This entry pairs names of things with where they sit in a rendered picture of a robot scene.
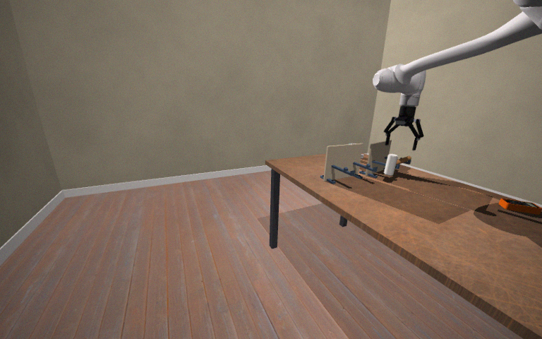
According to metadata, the orange digital multimeter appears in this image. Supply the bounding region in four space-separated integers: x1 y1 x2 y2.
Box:
499 198 542 215

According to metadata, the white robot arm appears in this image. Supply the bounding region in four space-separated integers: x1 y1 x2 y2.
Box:
373 0 542 107

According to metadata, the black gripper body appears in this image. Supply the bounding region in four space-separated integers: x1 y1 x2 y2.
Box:
399 106 416 126

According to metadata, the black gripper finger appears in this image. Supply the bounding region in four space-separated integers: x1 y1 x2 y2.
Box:
407 119 424 150
384 117 400 145

